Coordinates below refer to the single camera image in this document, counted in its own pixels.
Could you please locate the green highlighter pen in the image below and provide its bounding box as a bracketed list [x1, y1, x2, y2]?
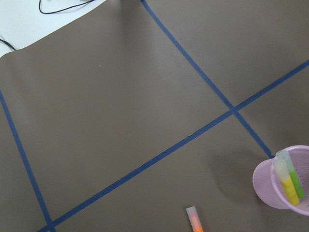
[276, 150, 305, 200]

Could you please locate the black cable on table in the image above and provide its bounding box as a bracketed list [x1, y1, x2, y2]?
[0, 0, 94, 51]

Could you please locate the pink mesh pen holder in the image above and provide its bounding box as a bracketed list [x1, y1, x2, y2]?
[253, 145, 309, 216]

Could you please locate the yellow highlighter pen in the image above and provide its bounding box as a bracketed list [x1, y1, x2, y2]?
[273, 159, 300, 206]

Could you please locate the orange highlighter pen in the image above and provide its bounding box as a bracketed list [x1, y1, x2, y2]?
[186, 206, 204, 232]

